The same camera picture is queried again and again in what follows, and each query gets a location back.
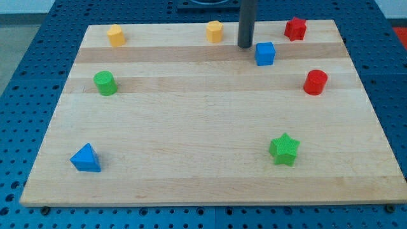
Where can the blue cube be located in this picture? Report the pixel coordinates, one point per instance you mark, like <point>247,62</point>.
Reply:
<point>265,54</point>

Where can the wooden board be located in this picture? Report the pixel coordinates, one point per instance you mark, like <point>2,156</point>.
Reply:
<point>191,124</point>

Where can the yellow hexagon block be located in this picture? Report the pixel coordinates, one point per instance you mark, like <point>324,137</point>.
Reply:
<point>214,31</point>

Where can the green star block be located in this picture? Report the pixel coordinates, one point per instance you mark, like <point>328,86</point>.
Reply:
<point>284,150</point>

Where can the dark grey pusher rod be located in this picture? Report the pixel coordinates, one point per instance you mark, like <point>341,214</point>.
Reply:
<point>247,18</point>

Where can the green cylinder block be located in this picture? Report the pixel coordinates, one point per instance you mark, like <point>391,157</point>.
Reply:
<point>105,83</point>

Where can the red cylinder block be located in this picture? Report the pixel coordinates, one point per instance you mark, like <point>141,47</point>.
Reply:
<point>315,82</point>

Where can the yellow heart block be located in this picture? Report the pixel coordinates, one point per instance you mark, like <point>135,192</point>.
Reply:
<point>116,36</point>

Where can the red star block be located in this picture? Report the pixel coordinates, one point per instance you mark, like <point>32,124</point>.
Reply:
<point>296,29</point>

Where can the blue triangle block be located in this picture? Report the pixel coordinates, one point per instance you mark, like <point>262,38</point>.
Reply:
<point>86,159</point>

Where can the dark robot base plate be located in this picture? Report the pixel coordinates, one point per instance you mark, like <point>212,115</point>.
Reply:
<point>206,5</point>

